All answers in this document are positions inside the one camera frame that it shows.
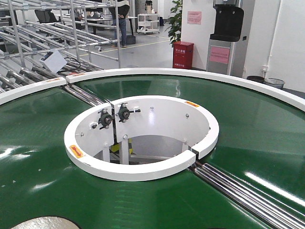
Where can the beige plate with black rim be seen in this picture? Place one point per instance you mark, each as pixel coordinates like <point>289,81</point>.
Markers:
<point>47,222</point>

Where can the red fire extinguisher cabinet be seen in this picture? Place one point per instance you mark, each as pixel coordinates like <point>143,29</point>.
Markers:
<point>182,55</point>

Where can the green potted plant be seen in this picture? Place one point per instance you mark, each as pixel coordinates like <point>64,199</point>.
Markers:
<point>175,21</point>

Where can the white utility cart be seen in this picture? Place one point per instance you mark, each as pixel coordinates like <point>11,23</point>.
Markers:
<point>148,23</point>

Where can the black water dispenser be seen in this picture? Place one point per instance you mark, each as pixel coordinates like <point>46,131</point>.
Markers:
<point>228,43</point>

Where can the metal roller rack shelving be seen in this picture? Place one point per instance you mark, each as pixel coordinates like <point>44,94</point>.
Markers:
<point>31,28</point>

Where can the black waste bin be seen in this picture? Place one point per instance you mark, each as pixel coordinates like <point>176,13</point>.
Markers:
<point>254,78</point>

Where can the green circular conveyor belt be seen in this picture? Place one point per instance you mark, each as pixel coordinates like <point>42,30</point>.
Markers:
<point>261,144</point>

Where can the standing person in background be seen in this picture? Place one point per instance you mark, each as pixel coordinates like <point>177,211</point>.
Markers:
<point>123,9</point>

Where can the white control box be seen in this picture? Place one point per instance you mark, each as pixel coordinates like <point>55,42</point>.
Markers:
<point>53,61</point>

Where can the clear mesh waste bin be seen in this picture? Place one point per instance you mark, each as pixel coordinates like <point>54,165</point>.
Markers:
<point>273,82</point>

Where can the white outer conveyor rim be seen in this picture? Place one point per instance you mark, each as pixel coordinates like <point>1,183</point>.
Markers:
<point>59,81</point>

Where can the steel conveyor rollers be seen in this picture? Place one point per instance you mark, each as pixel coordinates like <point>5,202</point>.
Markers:
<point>270,213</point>

